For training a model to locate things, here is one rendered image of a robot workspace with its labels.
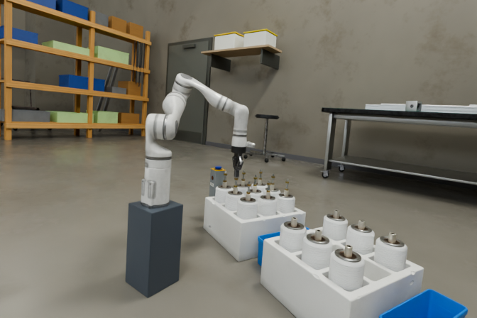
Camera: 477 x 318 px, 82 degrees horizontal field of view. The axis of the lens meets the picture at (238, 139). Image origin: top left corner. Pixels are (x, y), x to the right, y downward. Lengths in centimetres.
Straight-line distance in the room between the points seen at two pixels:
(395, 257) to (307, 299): 33
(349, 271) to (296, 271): 18
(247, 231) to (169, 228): 38
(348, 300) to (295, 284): 20
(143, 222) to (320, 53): 396
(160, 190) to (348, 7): 408
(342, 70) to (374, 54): 46
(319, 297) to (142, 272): 59
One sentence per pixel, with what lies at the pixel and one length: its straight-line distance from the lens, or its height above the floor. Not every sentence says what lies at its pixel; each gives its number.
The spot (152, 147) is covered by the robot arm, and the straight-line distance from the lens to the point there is 99.
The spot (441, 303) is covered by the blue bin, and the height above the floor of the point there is 9.
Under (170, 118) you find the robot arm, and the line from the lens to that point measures 99.
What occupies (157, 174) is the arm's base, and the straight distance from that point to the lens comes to 100.
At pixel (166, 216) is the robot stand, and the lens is 103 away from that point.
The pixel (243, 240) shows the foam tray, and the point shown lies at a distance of 129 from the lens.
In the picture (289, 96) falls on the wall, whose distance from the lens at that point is 465.
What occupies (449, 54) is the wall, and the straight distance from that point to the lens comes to 426.
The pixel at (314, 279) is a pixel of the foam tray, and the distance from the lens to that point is 96.
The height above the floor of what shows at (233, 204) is 21.
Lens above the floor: 64
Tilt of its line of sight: 5 degrees down
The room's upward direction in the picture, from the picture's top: 4 degrees clockwise
